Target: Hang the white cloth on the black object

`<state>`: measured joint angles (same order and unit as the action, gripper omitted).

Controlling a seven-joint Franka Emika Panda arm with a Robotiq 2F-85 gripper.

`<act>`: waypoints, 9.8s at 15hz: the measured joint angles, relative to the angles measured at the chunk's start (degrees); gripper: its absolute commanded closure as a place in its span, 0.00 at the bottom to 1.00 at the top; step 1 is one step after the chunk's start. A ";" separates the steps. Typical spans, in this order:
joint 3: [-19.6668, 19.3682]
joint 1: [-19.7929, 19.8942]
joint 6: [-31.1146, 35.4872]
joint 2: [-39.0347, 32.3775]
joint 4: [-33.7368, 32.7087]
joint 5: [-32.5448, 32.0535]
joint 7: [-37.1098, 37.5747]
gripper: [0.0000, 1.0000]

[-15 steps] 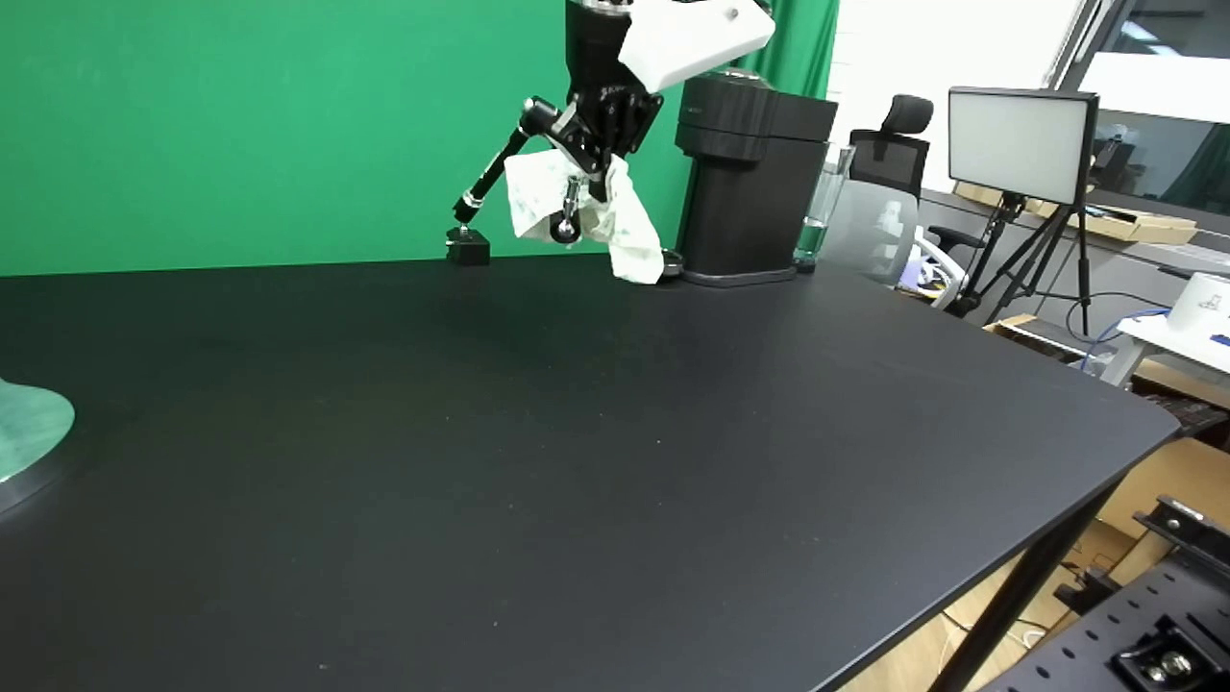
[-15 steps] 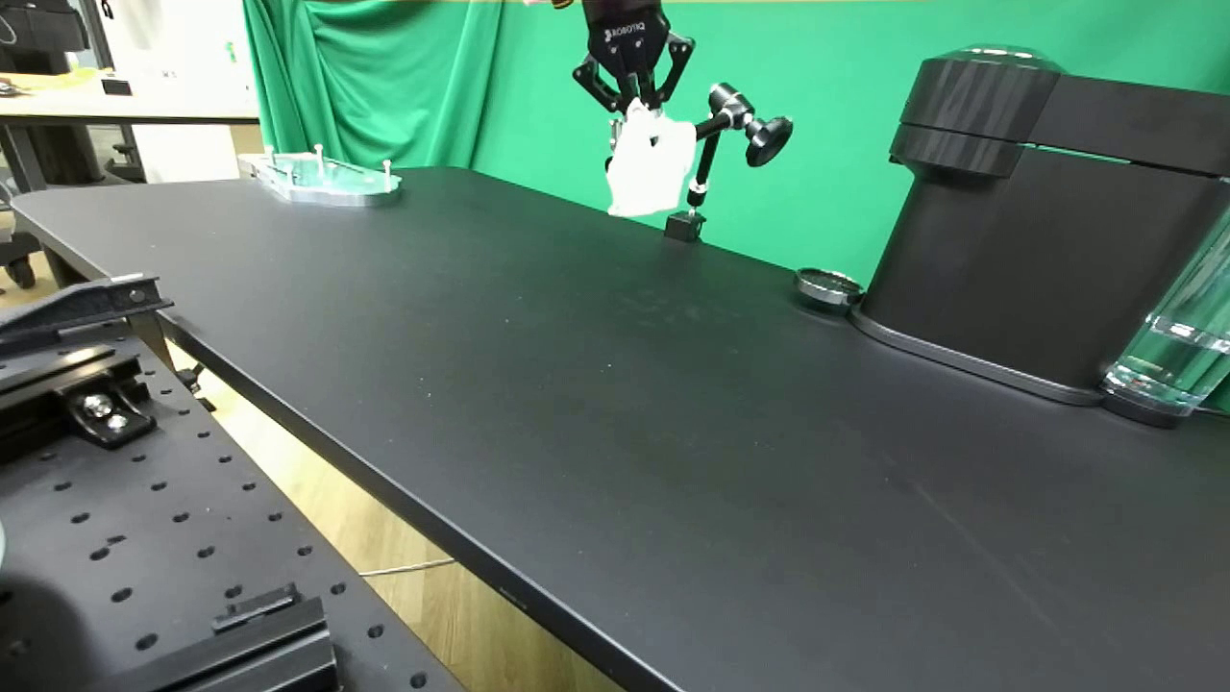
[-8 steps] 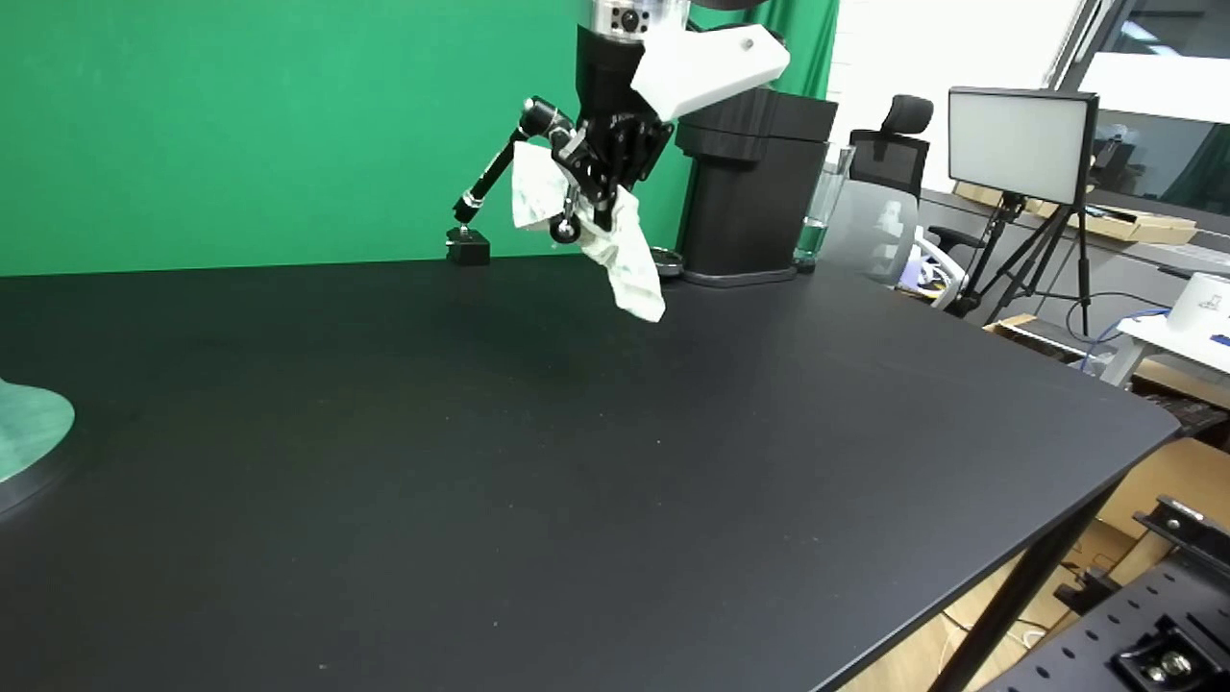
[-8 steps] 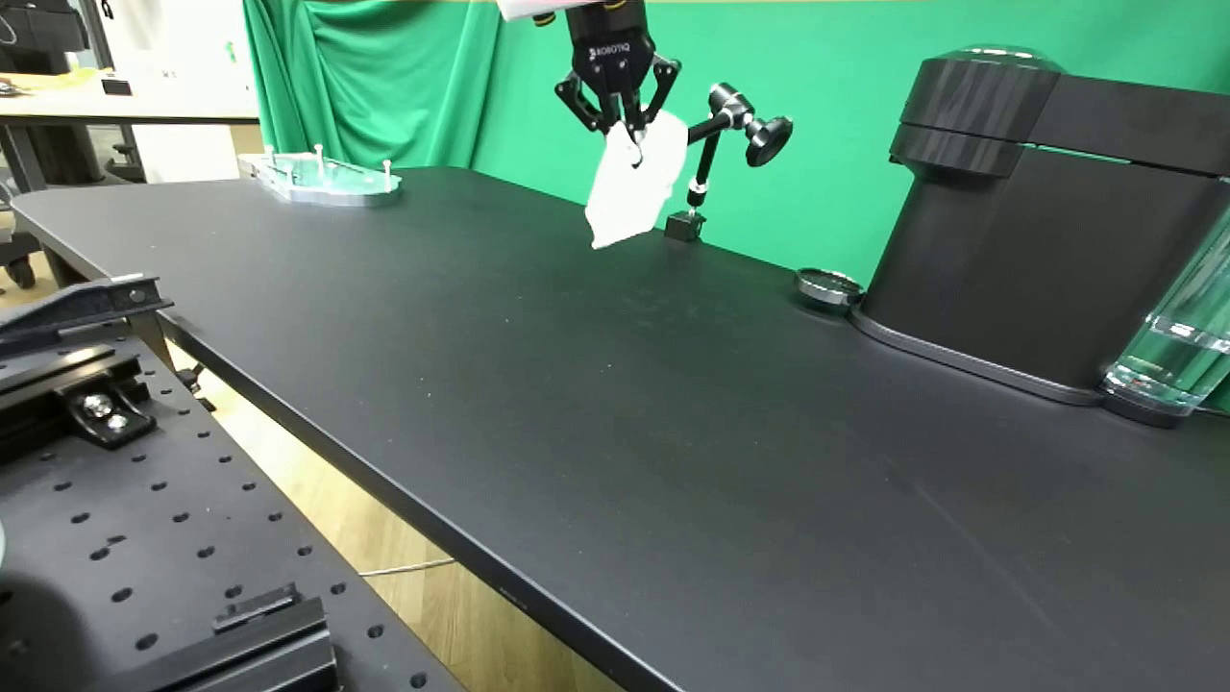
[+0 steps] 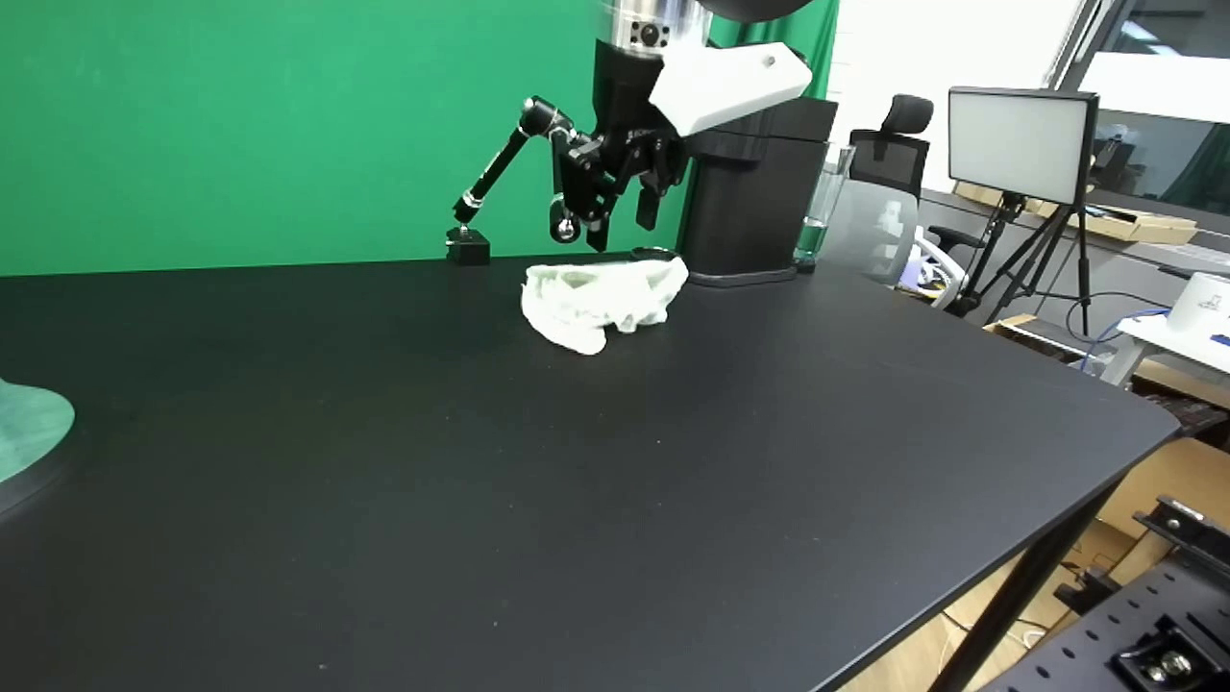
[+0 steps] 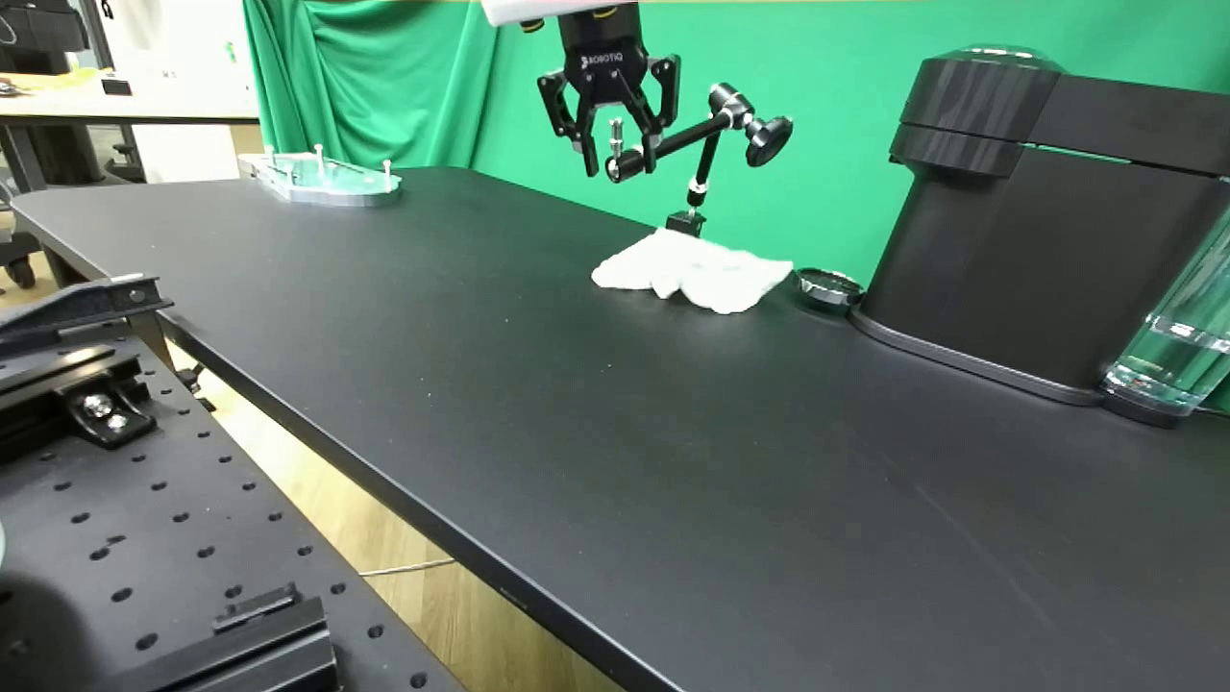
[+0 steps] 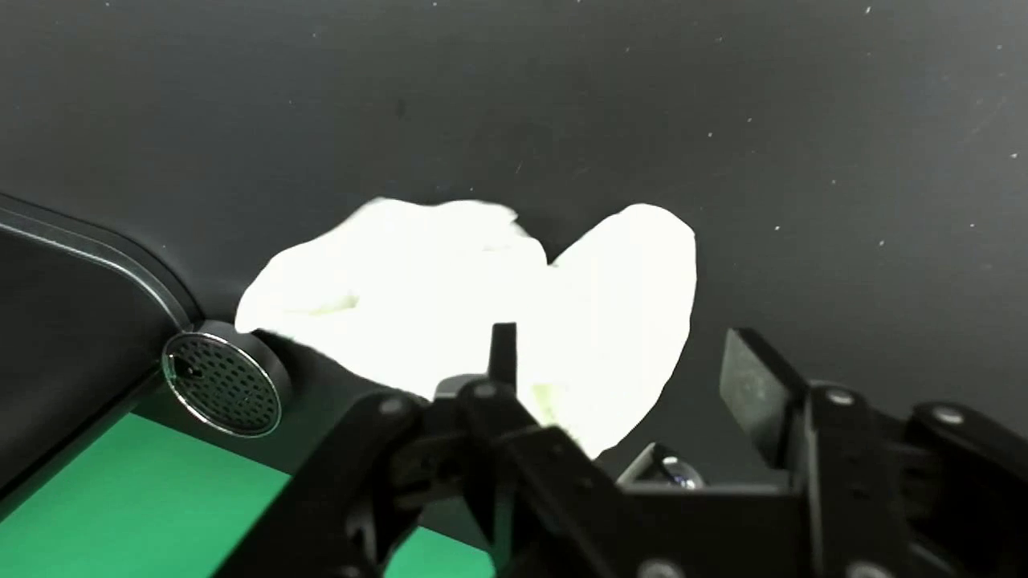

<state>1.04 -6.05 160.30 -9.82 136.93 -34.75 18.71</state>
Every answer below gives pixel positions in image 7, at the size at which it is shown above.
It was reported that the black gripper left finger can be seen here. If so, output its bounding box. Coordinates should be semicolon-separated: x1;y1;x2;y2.
213;318;625;578

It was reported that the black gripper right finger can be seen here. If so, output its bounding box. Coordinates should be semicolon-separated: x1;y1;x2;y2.
715;323;1028;578

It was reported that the white cloth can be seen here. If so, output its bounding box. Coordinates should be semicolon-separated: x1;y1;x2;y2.
232;193;700;462

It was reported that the round metal mesh disc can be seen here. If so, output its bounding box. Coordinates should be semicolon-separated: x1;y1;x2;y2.
157;320;294;444

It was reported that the green backdrop curtain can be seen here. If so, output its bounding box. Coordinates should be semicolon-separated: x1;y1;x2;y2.
0;412;501;578

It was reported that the black coffee machine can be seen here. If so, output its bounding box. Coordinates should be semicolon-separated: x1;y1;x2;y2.
0;188;209;507

